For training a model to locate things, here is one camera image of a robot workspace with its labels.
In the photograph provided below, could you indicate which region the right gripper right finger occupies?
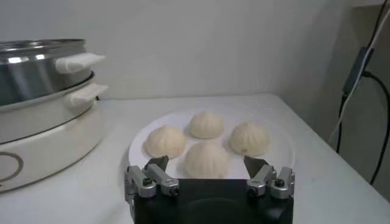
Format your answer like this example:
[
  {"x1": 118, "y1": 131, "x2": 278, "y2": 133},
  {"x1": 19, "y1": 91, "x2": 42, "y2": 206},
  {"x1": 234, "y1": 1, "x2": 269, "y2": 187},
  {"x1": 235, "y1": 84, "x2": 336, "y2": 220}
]
[{"x1": 243, "y1": 155, "x2": 296, "y2": 200}]

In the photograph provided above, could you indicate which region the white steamed baozi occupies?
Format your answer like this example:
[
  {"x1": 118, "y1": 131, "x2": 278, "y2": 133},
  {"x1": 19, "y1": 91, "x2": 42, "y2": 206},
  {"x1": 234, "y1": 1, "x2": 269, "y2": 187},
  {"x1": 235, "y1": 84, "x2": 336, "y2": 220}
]
[
  {"x1": 183, "y1": 142, "x2": 231, "y2": 180},
  {"x1": 228, "y1": 121, "x2": 271, "y2": 157},
  {"x1": 143, "y1": 124, "x2": 188, "y2": 159},
  {"x1": 188, "y1": 111, "x2": 225, "y2": 140}
]

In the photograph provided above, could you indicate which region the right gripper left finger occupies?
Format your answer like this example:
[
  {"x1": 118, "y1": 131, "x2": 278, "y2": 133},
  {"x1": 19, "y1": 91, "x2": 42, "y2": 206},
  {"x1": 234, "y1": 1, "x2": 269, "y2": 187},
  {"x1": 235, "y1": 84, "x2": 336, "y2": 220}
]
[{"x1": 124, "y1": 155, "x2": 180, "y2": 203}]

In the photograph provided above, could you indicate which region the white cable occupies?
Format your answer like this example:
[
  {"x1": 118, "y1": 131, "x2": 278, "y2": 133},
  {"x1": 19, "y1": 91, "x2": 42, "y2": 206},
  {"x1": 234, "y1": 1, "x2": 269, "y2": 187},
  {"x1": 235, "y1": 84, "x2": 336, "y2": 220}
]
[{"x1": 327, "y1": 10, "x2": 390, "y2": 145}]

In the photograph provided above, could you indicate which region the black cable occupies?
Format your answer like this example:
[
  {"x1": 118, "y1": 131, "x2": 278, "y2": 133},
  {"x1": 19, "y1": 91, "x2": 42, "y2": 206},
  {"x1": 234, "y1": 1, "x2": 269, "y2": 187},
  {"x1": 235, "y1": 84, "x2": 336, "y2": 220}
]
[
  {"x1": 336, "y1": 93, "x2": 348, "y2": 154},
  {"x1": 367, "y1": 0, "x2": 389, "y2": 49},
  {"x1": 362, "y1": 70, "x2": 390, "y2": 186}
]

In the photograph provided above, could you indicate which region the white round plate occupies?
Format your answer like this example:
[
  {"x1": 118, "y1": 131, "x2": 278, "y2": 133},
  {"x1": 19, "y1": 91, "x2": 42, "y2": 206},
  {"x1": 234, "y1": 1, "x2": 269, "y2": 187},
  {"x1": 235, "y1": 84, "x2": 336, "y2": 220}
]
[{"x1": 127, "y1": 105, "x2": 296, "y2": 183}]

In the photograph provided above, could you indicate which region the white electric cooker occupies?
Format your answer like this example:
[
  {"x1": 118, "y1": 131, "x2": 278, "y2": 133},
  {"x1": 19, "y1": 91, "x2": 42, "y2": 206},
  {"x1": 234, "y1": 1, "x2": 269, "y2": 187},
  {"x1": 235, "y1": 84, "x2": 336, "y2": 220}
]
[{"x1": 0, "y1": 72, "x2": 109, "y2": 193}]

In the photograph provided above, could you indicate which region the black power adapter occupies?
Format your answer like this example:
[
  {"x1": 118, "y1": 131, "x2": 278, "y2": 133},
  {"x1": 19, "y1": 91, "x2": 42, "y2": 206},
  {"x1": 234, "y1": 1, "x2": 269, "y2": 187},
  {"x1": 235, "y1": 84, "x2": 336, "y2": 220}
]
[{"x1": 342, "y1": 46, "x2": 375, "y2": 95}]

